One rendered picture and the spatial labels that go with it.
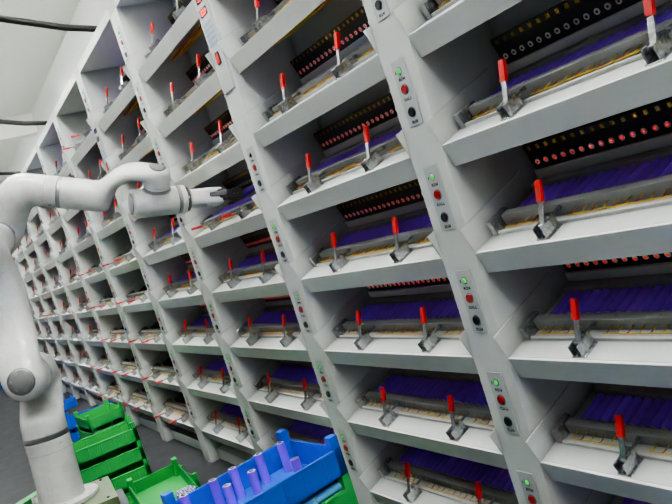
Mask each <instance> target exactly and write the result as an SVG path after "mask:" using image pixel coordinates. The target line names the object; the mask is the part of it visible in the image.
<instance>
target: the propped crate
mask: <svg viewBox="0 0 672 504"><path fill-rule="evenodd" d="M170 460H171V463H172V464H171V465H169V466H166V467H164V468H162V469H160V470H158V471H156V472H154V473H152V474H150V475H147V476H145V477H143V478H141V479H139V480H137V481H135V482H133V480H132V478H131V477H130V478H128V479H126V482H127V485H128V489H129V492H130V496H131V498H132V499H133V501H134V502H135V504H163V503H162V500H161V497H160V495H161V494H163V493H164V492H166V491H168V490H169V491H172V492H173V494H174V497H175V500H177V496H176V494H177V491H178V490H182V488H184V487H186V488H187V486H188V485H191V486H195V487H196V489H197V488H199V487H198V485H197V484H196V483H195V482H194V481H193V480H192V479H191V478H190V476H189V475H188V474H187V473H186V472H185V471H184V470H183V469H182V467H181V466H180V465H179V464H178V462H177V458H176V457H173V458H171V459H170Z"/></svg>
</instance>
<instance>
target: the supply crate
mask: <svg viewBox="0 0 672 504"><path fill-rule="evenodd" d="M276 436H277V439H278V442H279V441H284V443H285V446H286V449H287V452H288V455H289V458H290V459H291V458H293V457H296V456H298V457H299V459H300V462H301V465H302V468H301V469H300V470H298V471H296V472H295V473H294V471H293V470H292V471H290V472H285V471H284V468H283V465H282V462H281V459H280V456H279V453H278V450H277V447H276V445H274V446H272V447H271V448H269V449H267V450H265V451H263V452H262V454H263V457H264V460H265V463H266V466H267V469H268V472H269V475H270V478H271V482H270V483H268V484H263V483H262V480H261V477H260V474H259V471H258V468H257V465H256V462H255V459H254V457H253V458H251V459H249V460H247V461H245V462H244V463H242V464H240V465H238V466H236V467H237V470H238V473H239V476H240V479H241V482H242V485H243V488H244V491H245V494H246V496H245V497H244V498H242V499H237V496H236V493H235V490H234V487H233V484H232V481H231V478H230V475H229V472H228V471H227V472H226V473H224V474H222V475H220V476H218V477H217V480H218V483H219V486H220V489H221V492H222V495H223V498H224V501H225V504H227V501H226V498H225V495H224V492H223V489H222V486H223V485H224V484H226V483H231V485H232V487H233V490H234V493H235V496H236V499H237V502H238V504H299V503H301V502H302V501H304V500H305V499H307V498H308V497H310V496H312V495H313V494H315V493H316V492H318V491H320V490H321V489H323V488H324V487H326V486H327V485H329V484H331V483H332V482H334V481H335V480H337V479H338V478H340V477H342V476H343V475H345V474H346V473H348V469H347V466H346V463H345V460H344V457H343V454H342V451H341V447H340V445H339V442H338V439H337V435H336V434H330V435H328V436H326V437H324V441H325V444H318V443H310V442H302V441H295V440H290V437H289V434H288V431H287V429H281V430H279V431H277V432H276ZM250 469H256V471H257V474H258V477H259V480H260V483H261V486H262V489H263V492H261V493H259V494H258V495H256V496H254V493H253V490H252V487H251V484H250V481H249V478H248V475H247V472H248V471H249V470H250ZM188 495H189V498H190V501H191V504H215V501H214V498H213V495H212V492H211V489H210V487H209V484H208V483H206V484H204V485H202V486H200V487H199V488H197V489H195V490H193V491H191V492H189V493H188ZM160 497H161V500H162V503H163V504H181V502H180V499H177V500H175V497H174V494H173V492H172V491H169V490H168V491H166V492H164V493H163V494H161V495H160Z"/></svg>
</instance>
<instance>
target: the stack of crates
mask: <svg viewBox="0 0 672 504"><path fill-rule="evenodd" d="M125 418H126V422H124V423H121V424H118V425H116V426H113V427H111V428H108V429H106V430H103V431H101V432H98V433H96V434H93V435H91V436H88V437H86V438H83V439H81V440H78V441H76V442H73V447H74V450H75V454H76V458H77V461H78V465H79V469H80V473H81V476H82V480H83V484H87V483H89V482H92V481H95V480H98V479H100V478H103V477H106V476H108V477H109V479H110V481H111V483H112V485H113V487H114V489H115V491H116V490H118V489H120V488H122V489H123V491H124V493H125V495H126V497H129V496H130V492H129V489H128V485H127V482H126V479H128V478H130V477H131V478H132V480H133V482H135V481H137V480H139V479H141V478H143V477H145V476H147V475H150V474H152V472H151V469H150V466H149V463H148V460H147V457H146V454H145V451H144V448H143V445H142V443H141V440H140V437H139V434H138V431H137V428H136V425H135V422H134V421H132V420H131V417H130V415H129V414H128V415H126V416H125Z"/></svg>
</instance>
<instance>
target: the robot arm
mask: <svg viewBox="0 0 672 504"><path fill-rule="evenodd" d="M130 181H141V182H143V186H142V187H141V188H139V189H131V190H130V191H129V194H128V205H129V210H130V213H131V215H132V217H133V218H135V219H137V218H146V217H156V216H165V215H175V214H184V213H187V212H189V211H190V210H191V209H193V208H209V207H216V206H218V205H220V204H222V203H223V202H224V201H226V200H227V201H232V200H239V199H240V198H243V192H242V188H233V189H225V190H221V189H222V188H221V187H209V188H199V189H190V190H189V188H188V187H187V186H184V185H175V186H170V182H171V174H170V170H169V168H168V167H166V166H164V165H161V164H156V163H146V162H130V163H126V164H123V165H121V166H119V167H117V168H115V169H114V170H113V171H112V172H110V173H109V174H108V175H107V176H106V177H104V178H103V179H101V180H88V179H79V178H70V177H61V176H51V175H41V174H31V173H18V174H14V175H12V176H10V177H8V178H7V179H6V180H5V181H4V182H3V183H2V184H1V185H0V382H1V385H2V388H3V390H4V392H5V393H6V394H7V395H8V396H9V397H10V398H11V399H14V400H16V401H19V404H20V431H21V435H22V439H23V443H24V447H25V450H26V454H27V457H28V461H29V465H30V469H31V472H32V476H33V480H34V483H35V487H36V491H37V494H36V496H35V497H33V496H32V497H31V500H32V504H81V503H83V502H85V501H86V500H88V499H90V498H91V497H93V496H94V495H95V494H96V493H97V492H98V490H99V488H98V485H97V484H94V483H88V484H83V480H82V476H81V473H80V469H79V465H78V461H77V458H76V454H75V450H74V447H73V443H72V439H71V436H70V432H69V428H68V424H67V421H66V417H65V412H64V401H63V389H62V381H61V376H60V372H59V369H58V366H57V364H56V362H55V361H54V359H53V358H52V357H51V356H49V355H48V354H46V353H43V352H40V351H39V347H38V342H37V336H36V329H35V322H34V317H33V312H32V307H31V303H30V300H29V296H28V292H27V289H26V286H25V283H24V281H23V278H22V276H21V274H20V272H19V270H18V268H17V266H16V264H15V262H14V260H13V258H12V255H11V254H12V253H13V252H14V251H15V250H16V249H17V247H18V246H19V244H20V242H21V240H22V238H23V236H24V233H25V229H26V225H27V221H28V217H29V214H30V211H31V209H32V208H33V207H37V206H38V207H49V208H60V209H72V210H84V211H97V212H100V211H106V210H108V209H109V208H110V207H111V205H112V202H113V199H114V196H115V193H116V191H117V189H118V188H119V187H120V186H121V185H122V184H124V183H126V182H130Z"/></svg>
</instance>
